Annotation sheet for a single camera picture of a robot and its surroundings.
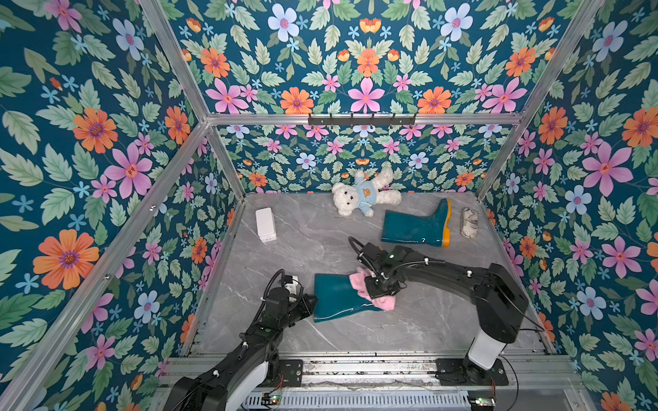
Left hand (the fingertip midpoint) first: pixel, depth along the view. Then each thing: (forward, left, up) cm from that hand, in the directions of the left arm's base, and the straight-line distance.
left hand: (320, 297), depth 86 cm
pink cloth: (+3, -13, +5) cm, 14 cm away
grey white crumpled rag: (+25, -62, 0) cm, 67 cm away
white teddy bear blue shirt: (+43, -20, +5) cm, 48 cm away
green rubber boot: (0, -5, -1) cm, 5 cm away
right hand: (0, -19, +2) cm, 19 cm away
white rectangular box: (+33, +23, 0) cm, 41 cm away
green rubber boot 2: (+23, -46, +2) cm, 52 cm away
